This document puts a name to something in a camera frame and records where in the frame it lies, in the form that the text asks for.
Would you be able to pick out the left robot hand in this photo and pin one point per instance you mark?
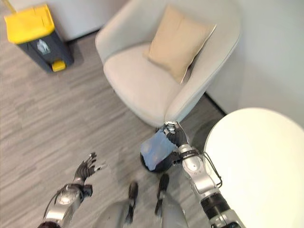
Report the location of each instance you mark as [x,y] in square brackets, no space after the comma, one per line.
[83,169]

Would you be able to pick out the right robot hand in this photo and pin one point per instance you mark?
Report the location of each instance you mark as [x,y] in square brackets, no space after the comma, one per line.
[175,135]

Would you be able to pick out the blue plastic garbage bag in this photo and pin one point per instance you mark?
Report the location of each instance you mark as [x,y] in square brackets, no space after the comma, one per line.
[155,149]

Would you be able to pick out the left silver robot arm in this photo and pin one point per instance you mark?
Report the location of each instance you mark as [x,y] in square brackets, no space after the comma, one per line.
[63,200]

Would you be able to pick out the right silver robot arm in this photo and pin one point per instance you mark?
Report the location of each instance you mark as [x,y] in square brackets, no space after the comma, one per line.
[207,185]

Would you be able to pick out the small black round bin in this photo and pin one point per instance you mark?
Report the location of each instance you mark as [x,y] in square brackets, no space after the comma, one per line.
[159,164]

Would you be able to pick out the round white tea table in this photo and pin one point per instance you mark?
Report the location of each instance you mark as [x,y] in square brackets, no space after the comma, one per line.
[256,168]

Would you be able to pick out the grey trash can yellow lid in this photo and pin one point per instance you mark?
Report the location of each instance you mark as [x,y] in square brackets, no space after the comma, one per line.
[38,35]

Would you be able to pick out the right silver robot leg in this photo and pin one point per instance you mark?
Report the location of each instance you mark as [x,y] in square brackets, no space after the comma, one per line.
[166,202]

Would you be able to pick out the cream upholstered armchair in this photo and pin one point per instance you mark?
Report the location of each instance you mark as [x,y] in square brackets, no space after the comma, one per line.
[166,64]

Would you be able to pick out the beige square cushion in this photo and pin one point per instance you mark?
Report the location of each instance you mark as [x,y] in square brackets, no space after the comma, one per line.
[178,42]

